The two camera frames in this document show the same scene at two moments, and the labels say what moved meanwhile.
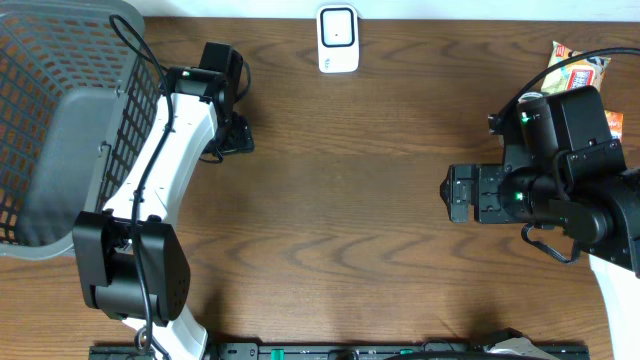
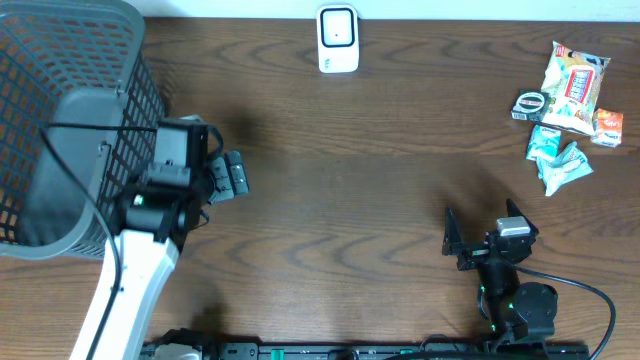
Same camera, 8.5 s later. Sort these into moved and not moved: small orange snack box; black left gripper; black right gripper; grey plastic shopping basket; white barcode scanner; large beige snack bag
Moved: black left gripper; black right gripper
Not moved: small orange snack box; large beige snack bag; white barcode scanner; grey plastic shopping basket
